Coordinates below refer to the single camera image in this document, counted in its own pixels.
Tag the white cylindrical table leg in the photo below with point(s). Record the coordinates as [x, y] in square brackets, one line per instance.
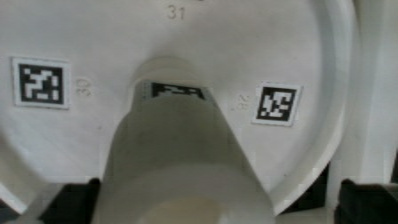
[178, 178]

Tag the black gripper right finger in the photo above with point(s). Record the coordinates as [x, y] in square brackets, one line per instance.
[367, 203]

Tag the white round table top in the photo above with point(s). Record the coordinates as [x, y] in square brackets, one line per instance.
[269, 50]

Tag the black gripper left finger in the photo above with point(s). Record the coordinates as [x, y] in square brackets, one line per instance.
[65, 204]

